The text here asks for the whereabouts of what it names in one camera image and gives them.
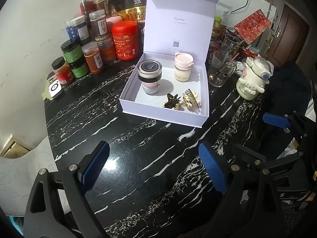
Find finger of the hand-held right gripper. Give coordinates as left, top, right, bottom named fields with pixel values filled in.
left=263, top=112, right=317, bottom=139
left=233, top=144, right=305, bottom=179

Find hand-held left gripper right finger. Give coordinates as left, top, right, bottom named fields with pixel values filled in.
left=198, top=141, right=295, bottom=238

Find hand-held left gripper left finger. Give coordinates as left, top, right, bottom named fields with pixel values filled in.
left=23, top=141, right=111, bottom=238

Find cream pearl hair clip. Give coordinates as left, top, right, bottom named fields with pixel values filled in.
left=182, top=88, right=201, bottom=112

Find dark star hair clip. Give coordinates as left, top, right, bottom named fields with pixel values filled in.
left=161, top=93, right=184, bottom=111

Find white round jar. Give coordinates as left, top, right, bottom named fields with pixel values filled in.
left=142, top=85, right=160, bottom=95

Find cream round jar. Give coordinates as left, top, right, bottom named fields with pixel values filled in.
left=174, top=66, right=192, bottom=81

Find black-lid round tin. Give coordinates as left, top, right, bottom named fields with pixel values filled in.
left=137, top=59, right=163, bottom=81

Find pink labelled powder compact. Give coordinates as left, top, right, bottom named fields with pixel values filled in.
left=174, top=52, right=194, bottom=68

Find white hinged gift box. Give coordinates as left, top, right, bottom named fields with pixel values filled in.
left=119, top=0, right=221, bottom=129

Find person's right hand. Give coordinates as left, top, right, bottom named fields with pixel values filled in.
left=296, top=192, right=315, bottom=204

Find dark jacket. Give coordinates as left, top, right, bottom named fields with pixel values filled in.
left=260, top=61, right=312, bottom=159

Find white cartoon dog bottle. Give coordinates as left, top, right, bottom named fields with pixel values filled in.
left=236, top=57, right=274, bottom=100

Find glass mug with spoon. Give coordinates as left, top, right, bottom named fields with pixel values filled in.
left=207, top=51, right=238, bottom=88

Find white leaf-pattern panel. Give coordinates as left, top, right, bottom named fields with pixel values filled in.
left=0, top=136, right=67, bottom=216

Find beige wooden box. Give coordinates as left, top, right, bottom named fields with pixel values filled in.
left=0, top=140, right=31, bottom=158

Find pale green coaster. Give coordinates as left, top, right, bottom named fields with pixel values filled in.
left=42, top=83, right=53, bottom=101

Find small white device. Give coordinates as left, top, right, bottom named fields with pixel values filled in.
left=46, top=78, right=63, bottom=99

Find brown door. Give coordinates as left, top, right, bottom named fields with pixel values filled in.
left=271, top=4, right=311, bottom=62

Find clear drinking glass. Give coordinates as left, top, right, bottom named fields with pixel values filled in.
left=223, top=33, right=244, bottom=55

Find small green jar black lid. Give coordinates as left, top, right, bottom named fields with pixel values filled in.
left=69, top=59, right=89, bottom=78

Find red-label jar black lid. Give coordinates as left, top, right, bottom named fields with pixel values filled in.
left=52, top=57, right=74, bottom=87

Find orange spice jar white label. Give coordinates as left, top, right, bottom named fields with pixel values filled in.
left=82, top=42, right=102, bottom=75

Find large green jar black lid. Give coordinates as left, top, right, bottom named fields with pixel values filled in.
left=61, top=39, right=83, bottom=63

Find brown-red spice jar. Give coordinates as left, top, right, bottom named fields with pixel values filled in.
left=95, top=35, right=117, bottom=62

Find red canister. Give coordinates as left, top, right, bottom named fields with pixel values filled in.
left=112, top=20, right=139, bottom=60

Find dark blue jar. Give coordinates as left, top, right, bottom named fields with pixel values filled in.
left=70, top=15, right=90, bottom=46

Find clear jar white label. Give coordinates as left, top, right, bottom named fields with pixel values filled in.
left=89, top=9, right=109, bottom=39

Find pink container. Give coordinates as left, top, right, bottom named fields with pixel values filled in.
left=108, top=16, right=124, bottom=26

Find dark gold food bag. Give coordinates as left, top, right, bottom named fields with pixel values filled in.
left=108, top=0, right=149, bottom=50

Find dark red jar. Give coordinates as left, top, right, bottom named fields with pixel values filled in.
left=93, top=0, right=111, bottom=14
left=79, top=0, right=96, bottom=16

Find black cable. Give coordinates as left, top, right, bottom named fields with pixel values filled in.
left=230, top=0, right=270, bottom=14

